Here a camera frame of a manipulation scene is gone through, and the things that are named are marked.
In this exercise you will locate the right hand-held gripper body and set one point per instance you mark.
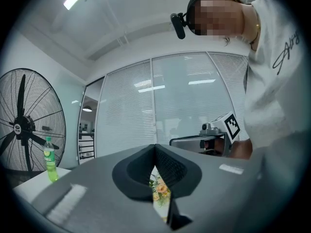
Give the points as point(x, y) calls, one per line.
point(230, 125)

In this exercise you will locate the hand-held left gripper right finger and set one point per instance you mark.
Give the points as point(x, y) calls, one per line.
point(179, 176)

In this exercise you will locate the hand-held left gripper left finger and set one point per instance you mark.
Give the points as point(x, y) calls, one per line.
point(131, 176)

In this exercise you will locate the person's right forearm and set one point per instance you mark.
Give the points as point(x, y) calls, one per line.
point(240, 149)

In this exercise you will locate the person's right hand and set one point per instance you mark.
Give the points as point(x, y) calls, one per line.
point(213, 147)

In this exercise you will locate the yellow flower bouquet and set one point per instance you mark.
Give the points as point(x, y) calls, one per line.
point(160, 188)

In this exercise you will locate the cream sweatshirt with script print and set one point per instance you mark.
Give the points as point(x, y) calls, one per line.
point(267, 93)

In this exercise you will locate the white shelf unit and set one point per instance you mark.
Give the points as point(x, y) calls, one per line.
point(86, 144)

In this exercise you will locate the green soda bottle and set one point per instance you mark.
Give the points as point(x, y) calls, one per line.
point(52, 171)

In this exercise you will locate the round pendant lamp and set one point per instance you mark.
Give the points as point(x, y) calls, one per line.
point(87, 109)

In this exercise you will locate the person's head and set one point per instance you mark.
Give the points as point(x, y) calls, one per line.
point(218, 16)

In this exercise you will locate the large black floor fan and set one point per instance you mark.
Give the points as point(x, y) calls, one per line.
point(18, 127)

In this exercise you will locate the black head camera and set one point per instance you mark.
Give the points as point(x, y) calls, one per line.
point(178, 25)

